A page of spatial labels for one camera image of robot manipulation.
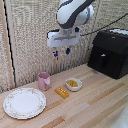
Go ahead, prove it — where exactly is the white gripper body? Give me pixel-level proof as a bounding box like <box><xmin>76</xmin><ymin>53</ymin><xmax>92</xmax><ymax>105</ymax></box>
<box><xmin>46</xmin><ymin>27</ymin><xmax>81</xmax><ymax>49</ymax></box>

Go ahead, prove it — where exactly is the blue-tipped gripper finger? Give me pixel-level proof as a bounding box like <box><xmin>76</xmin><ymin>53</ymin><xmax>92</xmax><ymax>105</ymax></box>
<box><xmin>53</xmin><ymin>48</ymin><xmax>59</xmax><ymax>61</ymax></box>
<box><xmin>65</xmin><ymin>47</ymin><xmax>72</xmax><ymax>56</ymax></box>

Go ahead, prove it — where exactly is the black air fryer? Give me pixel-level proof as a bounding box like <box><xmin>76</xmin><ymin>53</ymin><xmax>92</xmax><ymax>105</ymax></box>
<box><xmin>87</xmin><ymin>28</ymin><xmax>128</xmax><ymax>80</ymax></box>

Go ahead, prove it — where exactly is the beige woven folding screen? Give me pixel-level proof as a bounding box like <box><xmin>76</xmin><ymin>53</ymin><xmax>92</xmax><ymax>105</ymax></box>
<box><xmin>0</xmin><ymin>0</ymin><xmax>128</xmax><ymax>94</ymax></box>

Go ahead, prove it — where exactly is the pink mug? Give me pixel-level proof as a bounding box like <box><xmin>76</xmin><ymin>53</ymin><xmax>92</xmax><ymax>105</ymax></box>
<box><xmin>37</xmin><ymin>71</ymin><xmax>52</xmax><ymax>92</ymax></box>

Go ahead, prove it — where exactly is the yellow food piece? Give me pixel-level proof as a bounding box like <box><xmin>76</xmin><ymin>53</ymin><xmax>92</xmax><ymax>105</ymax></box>
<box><xmin>68</xmin><ymin>79</ymin><xmax>79</xmax><ymax>89</ymax></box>

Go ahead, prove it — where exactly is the small white bowl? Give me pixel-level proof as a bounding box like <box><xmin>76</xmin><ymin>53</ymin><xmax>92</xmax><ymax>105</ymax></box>
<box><xmin>64</xmin><ymin>77</ymin><xmax>83</xmax><ymax>93</ymax></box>

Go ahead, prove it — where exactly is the yellow rectangular block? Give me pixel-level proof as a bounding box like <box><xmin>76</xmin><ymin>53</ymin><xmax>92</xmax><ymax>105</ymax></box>
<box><xmin>54</xmin><ymin>86</ymin><xmax>70</xmax><ymax>100</ymax></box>

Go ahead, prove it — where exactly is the white plate with floral rim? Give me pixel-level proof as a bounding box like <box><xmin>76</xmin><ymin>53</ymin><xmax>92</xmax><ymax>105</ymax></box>
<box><xmin>2</xmin><ymin>87</ymin><xmax>48</xmax><ymax>120</ymax></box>

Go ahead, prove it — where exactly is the black cable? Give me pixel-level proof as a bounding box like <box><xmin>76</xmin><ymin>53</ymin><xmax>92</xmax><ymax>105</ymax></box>
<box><xmin>79</xmin><ymin>12</ymin><xmax>128</xmax><ymax>37</ymax></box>

